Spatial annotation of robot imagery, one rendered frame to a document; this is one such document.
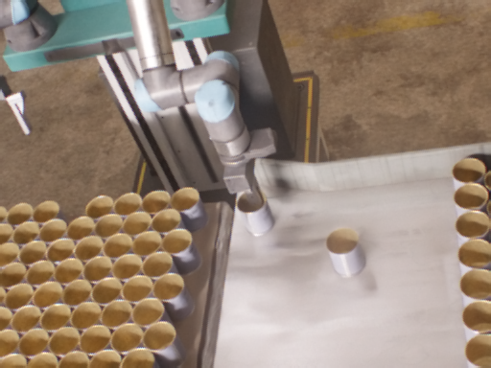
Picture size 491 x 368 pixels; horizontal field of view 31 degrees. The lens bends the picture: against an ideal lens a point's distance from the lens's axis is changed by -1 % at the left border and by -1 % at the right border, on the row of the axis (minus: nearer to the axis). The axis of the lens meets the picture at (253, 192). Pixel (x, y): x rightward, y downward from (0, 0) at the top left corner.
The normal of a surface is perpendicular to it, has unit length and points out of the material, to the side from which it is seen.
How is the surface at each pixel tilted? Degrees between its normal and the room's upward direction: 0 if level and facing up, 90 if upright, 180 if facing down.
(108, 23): 0
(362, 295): 0
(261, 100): 90
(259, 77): 90
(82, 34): 0
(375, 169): 90
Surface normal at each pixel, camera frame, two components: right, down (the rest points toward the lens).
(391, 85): -0.27, -0.65
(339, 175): -0.09, 0.75
